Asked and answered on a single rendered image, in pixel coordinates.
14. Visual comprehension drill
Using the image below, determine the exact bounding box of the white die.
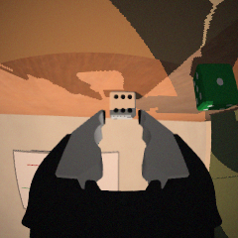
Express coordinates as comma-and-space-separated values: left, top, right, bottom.
110, 91, 136, 119

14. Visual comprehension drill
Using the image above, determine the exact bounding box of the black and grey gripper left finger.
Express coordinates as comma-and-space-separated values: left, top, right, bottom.
22, 109, 105, 228

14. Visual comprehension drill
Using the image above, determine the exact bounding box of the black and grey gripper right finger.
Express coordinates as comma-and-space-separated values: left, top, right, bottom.
138, 109, 222, 228

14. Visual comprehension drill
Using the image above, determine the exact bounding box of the green die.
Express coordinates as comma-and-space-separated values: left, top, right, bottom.
193, 63, 238, 111

